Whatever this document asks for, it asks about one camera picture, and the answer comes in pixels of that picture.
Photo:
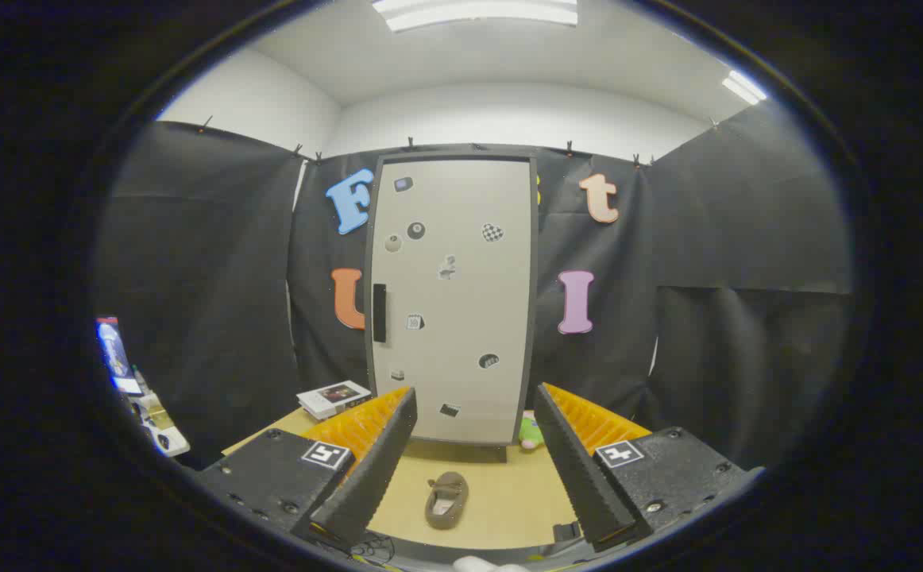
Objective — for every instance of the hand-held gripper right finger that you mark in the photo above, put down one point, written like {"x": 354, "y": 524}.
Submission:
{"x": 577, "y": 469}

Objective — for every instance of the green and pink plush toy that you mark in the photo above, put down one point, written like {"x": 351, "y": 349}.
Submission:
{"x": 531, "y": 434}

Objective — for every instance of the black backdrop cloth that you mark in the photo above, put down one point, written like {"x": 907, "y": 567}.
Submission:
{"x": 708, "y": 238}

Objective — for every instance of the small ceiling light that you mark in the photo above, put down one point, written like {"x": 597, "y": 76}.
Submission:
{"x": 744, "y": 86}

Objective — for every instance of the dark grey shoe cabinet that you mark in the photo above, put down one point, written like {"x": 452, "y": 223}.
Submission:
{"x": 534, "y": 302}

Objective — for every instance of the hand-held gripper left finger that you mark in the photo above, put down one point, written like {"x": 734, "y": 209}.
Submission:
{"x": 374, "y": 469}

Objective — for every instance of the long ceiling light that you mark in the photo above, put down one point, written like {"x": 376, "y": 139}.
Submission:
{"x": 473, "y": 12}

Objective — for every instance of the small white box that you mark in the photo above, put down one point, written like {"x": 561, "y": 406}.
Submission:
{"x": 161, "y": 429}

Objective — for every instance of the brown fuzzy shoe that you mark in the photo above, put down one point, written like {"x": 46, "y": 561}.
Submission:
{"x": 446, "y": 500}

